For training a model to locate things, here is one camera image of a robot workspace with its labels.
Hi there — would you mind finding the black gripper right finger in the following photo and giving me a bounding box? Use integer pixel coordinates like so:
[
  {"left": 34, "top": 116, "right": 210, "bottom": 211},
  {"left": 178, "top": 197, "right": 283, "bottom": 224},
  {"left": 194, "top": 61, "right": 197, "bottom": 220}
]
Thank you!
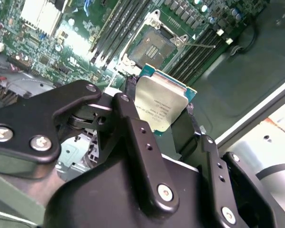
[{"left": 171, "top": 103, "right": 280, "bottom": 228}]

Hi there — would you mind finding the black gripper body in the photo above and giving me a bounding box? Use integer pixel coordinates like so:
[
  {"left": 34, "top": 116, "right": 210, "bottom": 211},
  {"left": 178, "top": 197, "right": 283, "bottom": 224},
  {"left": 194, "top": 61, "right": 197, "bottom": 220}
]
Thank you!
[{"left": 42, "top": 152, "right": 226, "bottom": 228}]

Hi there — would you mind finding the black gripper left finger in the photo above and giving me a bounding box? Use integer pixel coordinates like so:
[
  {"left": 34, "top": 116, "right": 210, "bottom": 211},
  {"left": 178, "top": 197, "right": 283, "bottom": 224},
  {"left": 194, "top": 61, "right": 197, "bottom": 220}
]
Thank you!
[{"left": 0, "top": 76, "right": 181, "bottom": 211}]

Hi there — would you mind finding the CPU with silver top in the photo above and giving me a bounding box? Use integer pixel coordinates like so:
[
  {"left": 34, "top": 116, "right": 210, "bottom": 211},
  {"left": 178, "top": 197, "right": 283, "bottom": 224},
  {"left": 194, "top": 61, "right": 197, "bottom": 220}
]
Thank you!
[{"left": 133, "top": 63, "right": 198, "bottom": 137}]

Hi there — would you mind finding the metal locking lever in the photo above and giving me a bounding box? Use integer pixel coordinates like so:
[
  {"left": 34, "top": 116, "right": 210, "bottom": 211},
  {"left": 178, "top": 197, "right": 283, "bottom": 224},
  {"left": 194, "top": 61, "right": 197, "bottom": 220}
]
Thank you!
[{"left": 183, "top": 42, "right": 217, "bottom": 49}]

